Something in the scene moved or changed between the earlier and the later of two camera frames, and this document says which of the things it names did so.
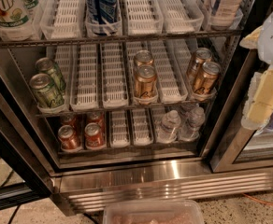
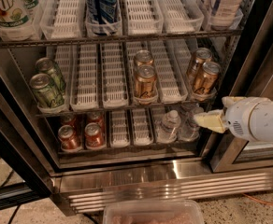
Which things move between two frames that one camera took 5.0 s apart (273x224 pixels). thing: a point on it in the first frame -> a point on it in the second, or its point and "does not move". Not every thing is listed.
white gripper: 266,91 -> 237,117
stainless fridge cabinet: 118,92 does not move
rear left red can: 68,119 does not move
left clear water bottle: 168,127 does not move
